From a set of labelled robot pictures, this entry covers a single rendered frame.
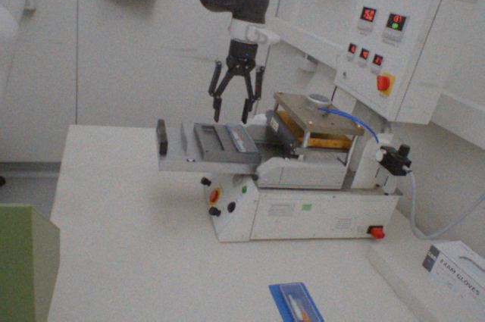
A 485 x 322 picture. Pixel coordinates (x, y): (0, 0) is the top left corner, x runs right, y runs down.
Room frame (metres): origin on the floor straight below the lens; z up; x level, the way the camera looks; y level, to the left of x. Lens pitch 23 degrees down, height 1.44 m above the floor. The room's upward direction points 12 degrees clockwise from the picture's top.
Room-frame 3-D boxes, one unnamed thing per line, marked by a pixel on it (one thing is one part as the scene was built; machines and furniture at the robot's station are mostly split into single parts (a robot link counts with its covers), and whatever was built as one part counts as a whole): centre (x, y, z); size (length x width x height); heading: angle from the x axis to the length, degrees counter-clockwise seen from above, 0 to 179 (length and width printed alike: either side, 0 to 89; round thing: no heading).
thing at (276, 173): (0.94, -0.17, 0.96); 0.26 x 0.05 x 0.07; 109
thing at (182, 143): (0.99, 0.09, 0.97); 0.30 x 0.22 x 0.08; 109
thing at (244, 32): (1.00, 0.02, 1.31); 0.13 x 0.12 x 0.05; 21
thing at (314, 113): (1.08, -0.23, 1.08); 0.31 x 0.24 x 0.13; 19
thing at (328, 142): (1.09, -0.20, 1.07); 0.22 x 0.17 x 0.10; 19
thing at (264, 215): (1.07, -0.20, 0.84); 0.53 x 0.37 x 0.17; 109
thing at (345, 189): (1.10, -0.23, 0.93); 0.46 x 0.35 x 0.01; 109
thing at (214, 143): (1.01, 0.05, 0.98); 0.20 x 0.17 x 0.03; 19
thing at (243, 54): (1.01, 0.05, 1.23); 0.08 x 0.08 x 0.09
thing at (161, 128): (0.95, 0.22, 0.99); 0.15 x 0.02 x 0.04; 19
